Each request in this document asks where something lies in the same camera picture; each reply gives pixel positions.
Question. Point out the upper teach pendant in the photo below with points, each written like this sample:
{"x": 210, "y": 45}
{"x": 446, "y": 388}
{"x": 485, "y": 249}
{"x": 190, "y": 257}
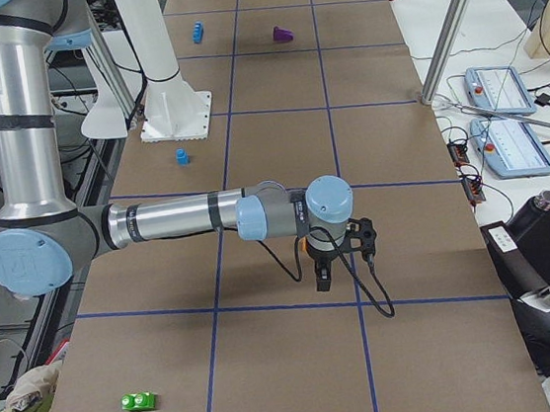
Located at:
{"x": 498, "y": 89}

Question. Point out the far blue long block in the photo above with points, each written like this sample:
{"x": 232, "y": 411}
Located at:
{"x": 197, "y": 32}

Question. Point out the teach pendant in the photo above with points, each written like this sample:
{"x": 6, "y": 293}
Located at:
{"x": 498, "y": 89}
{"x": 509, "y": 148}

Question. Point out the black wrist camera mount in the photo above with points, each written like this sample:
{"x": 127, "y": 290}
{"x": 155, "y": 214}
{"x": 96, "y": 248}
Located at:
{"x": 362, "y": 236}

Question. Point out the small blue block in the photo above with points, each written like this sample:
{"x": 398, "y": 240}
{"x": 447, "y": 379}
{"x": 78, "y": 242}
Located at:
{"x": 182, "y": 157}

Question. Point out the orange trapezoid block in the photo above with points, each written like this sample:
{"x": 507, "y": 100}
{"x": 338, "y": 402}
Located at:
{"x": 303, "y": 245}

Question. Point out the purple trapezoid block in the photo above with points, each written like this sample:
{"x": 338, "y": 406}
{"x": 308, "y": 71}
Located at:
{"x": 281, "y": 35}

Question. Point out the aluminium frame post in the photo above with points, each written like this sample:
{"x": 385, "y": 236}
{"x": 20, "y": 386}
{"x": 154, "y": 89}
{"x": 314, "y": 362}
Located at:
{"x": 449, "y": 30}

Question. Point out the lower teach pendant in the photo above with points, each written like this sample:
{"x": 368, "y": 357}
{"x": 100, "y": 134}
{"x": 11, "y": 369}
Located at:
{"x": 509, "y": 148}

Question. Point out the green double-stud block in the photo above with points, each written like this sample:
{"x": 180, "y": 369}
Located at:
{"x": 139, "y": 401}

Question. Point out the white camera stand pole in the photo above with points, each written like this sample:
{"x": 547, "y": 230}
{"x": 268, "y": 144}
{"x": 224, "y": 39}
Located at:
{"x": 173, "y": 109}

